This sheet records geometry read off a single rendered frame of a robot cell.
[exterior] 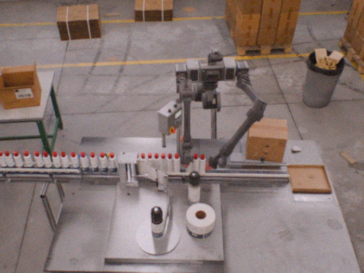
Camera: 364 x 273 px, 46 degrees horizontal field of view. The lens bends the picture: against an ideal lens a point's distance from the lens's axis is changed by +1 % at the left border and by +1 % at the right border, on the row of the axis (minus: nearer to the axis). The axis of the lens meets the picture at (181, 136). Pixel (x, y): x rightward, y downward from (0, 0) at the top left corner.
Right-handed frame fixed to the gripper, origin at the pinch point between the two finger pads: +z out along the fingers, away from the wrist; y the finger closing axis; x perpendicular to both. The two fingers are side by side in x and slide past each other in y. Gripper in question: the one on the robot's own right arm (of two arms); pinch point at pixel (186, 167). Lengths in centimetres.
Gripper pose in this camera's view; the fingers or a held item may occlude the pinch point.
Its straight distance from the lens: 326.3
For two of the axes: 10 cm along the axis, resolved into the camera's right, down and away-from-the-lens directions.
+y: 10.0, 0.1, -0.2
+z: 0.1, 7.4, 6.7
